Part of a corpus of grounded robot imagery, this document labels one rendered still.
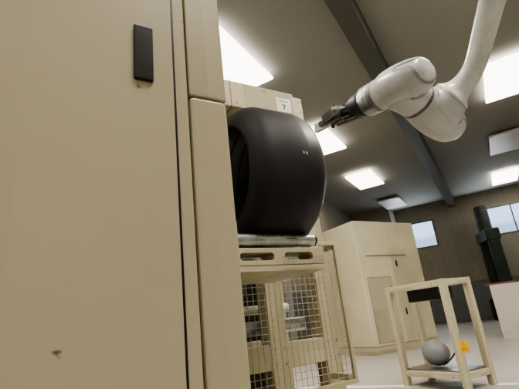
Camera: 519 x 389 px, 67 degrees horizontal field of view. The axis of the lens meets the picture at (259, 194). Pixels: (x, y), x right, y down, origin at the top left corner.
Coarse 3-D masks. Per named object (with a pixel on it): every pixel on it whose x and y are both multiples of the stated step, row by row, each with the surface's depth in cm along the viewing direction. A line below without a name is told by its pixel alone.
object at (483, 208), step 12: (480, 216) 1090; (480, 228) 1087; (492, 228) 1047; (480, 240) 1093; (492, 240) 1040; (492, 252) 1035; (492, 264) 1089; (504, 264) 1016; (492, 276) 1063; (504, 276) 1008; (492, 300) 1049
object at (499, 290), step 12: (492, 288) 608; (504, 288) 599; (516, 288) 592; (504, 300) 596; (516, 300) 588; (504, 312) 593; (516, 312) 585; (504, 324) 590; (516, 324) 582; (504, 336) 586; (516, 336) 579
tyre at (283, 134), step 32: (256, 128) 137; (288, 128) 140; (256, 160) 133; (288, 160) 133; (320, 160) 141; (256, 192) 132; (288, 192) 133; (320, 192) 140; (256, 224) 135; (288, 224) 138
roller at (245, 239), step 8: (240, 240) 129; (248, 240) 130; (256, 240) 132; (264, 240) 133; (272, 240) 135; (280, 240) 136; (288, 240) 138; (296, 240) 139; (304, 240) 141; (312, 240) 143
